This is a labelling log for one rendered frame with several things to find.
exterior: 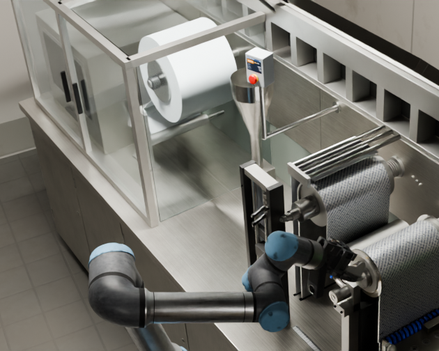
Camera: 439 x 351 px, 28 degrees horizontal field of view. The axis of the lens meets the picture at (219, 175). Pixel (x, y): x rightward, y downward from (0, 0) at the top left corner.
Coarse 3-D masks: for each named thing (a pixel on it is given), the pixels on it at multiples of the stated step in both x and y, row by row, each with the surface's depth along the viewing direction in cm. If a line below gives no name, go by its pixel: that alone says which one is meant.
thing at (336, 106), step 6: (336, 102) 287; (330, 108) 287; (336, 108) 288; (312, 114) 285; (318, 114) 285; (324, 114) 286; (300, 120) 282; (306, 120) 283; (288, 126) 280; (294, 126) 281; (270, 132) 278; (276, 132) 278; (264, 138) 277
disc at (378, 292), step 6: (354, 252) 246; (360, 252) 243; (366, 258) 242; (372, 264) 240; (378, 270) 239; (378, 276) 239; (378, 282) 240; (360, 288) 251; (378, 288) 242; (372, 294) 246; (378, 294) 243
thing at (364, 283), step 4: (356, 264) 244; (364, 268) 242; (364, 272) 242; (368, 272) 242; (364, 276) 242; (368, 276) 242; (364, 280) 243; (368, 280) 242; (360, 284) 246; (364, 284) 244; (368, 284) 243
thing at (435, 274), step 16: (432, 272) 252; (400, 288) 247; (416, 288) 252; (432, 288) 256; (384, 304) 247; (400, 304) 251; (416, 304) 256; (432, 304) 260; (384, 320) 251; (400, 320) 255; (384, 336) 254
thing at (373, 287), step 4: (424, 220) 255; (428, 220) 254; (432, 224) 252; (436, 228) 250; (356, 256) 245; (360, 256) 243; (356, 260) 246; (360, 260) 244; (364, 260) 242; (352, 264) 249; (368, 264) 241; (368, 268) 242; (372, 268) 240; (372, 272) 241; (372, 276) 242; (372, 280) 242; (376, 280) 241; (372, 284) 243; (376, 284) 241; (364, 288) 248; (368, 288) 246; (372, 288) 244; (376, 288) 242
